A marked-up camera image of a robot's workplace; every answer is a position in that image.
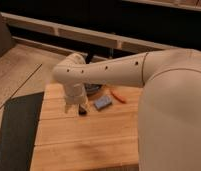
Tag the dark ceramic bowl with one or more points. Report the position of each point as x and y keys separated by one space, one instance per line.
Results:
x=92 y=88

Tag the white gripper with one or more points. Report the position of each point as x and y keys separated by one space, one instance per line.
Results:
x=75 y=94

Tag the brown chair corner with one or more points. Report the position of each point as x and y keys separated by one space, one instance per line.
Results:
x=6 y=40

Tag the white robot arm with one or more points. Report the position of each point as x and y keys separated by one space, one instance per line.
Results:
x=169 y=111

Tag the dark floor mat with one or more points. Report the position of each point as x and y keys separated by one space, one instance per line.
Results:
x=18 y=131

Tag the white shelf rail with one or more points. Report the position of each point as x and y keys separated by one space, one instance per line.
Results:
x=84 y=35

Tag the blue sponge block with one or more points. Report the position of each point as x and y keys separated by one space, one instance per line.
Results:
x=102 y=102

